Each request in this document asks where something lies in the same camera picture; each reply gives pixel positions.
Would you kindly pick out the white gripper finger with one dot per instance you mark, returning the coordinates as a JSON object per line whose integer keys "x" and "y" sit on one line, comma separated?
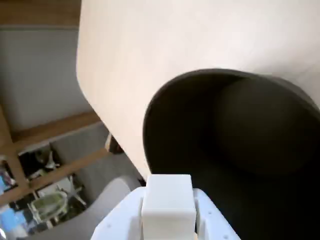
{"x": 212, "y": 222}
{"x": 117, "y": 220}

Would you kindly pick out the white cube block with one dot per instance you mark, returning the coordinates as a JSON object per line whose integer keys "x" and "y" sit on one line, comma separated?
{"x": 168, "y": 200}

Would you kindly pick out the black round pot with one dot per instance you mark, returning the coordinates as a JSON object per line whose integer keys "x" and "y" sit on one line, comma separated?
{"x": 200, "y": 125}

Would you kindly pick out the grey chair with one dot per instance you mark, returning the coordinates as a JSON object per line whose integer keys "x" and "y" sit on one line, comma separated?
{"x": 100, "y": 212}

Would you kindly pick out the pale green plastic object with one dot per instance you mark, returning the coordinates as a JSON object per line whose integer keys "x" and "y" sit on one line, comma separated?
{"x": 47, "y": 207}

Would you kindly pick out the dark table leg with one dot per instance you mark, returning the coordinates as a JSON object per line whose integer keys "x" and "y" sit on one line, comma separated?
{"x": 115, "y": 146}

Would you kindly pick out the wooden shelf with clutter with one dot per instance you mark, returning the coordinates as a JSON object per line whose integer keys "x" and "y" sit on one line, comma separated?
{"x": 15, "y": 155}

